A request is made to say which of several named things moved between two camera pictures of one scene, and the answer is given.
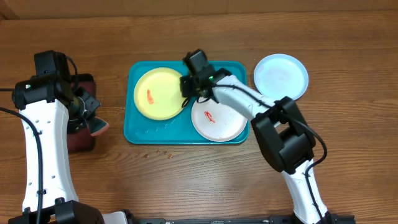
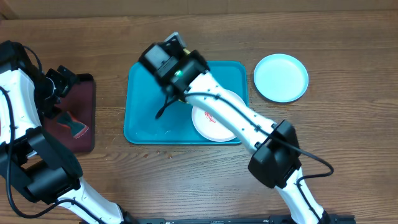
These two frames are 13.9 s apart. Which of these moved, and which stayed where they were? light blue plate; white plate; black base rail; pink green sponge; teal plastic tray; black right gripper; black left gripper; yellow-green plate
Moved: black left gripper; yellow-green plate; black right gripper; pink green sponge
Stayed: teal plastic tray; black base rail; light blue plate; white plate
